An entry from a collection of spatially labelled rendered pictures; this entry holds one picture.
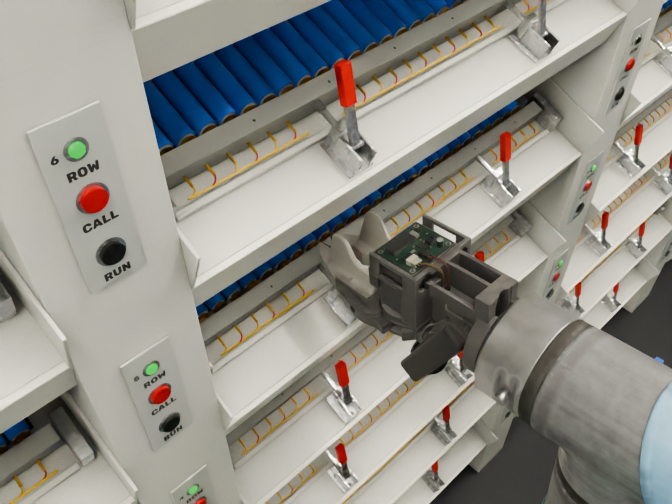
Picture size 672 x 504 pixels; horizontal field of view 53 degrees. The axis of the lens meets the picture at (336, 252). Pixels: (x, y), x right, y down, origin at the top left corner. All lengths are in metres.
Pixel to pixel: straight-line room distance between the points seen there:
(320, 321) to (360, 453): 0.41
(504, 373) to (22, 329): 0.34
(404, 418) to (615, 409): 0.66
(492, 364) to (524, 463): 1.24
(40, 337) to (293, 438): 0.45
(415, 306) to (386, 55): 0.23
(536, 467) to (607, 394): 1.26
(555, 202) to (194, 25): 0.75
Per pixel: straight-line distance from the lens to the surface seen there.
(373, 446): 1.09
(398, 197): 0.78
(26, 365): 0.48
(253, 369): 0.68
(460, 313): 0.56
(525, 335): 0.52
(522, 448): 1.77
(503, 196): 0.86
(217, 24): 0.42
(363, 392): 0.90
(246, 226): 0.53
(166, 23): 0.39
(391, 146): 0.61
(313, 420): 0.88
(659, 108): 1.47
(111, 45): 0.37
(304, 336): 0.70
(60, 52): 0.36
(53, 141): 0.38
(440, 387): 1.16
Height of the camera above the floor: 1.51
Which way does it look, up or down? 46 degrees down
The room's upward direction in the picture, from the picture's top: straight up
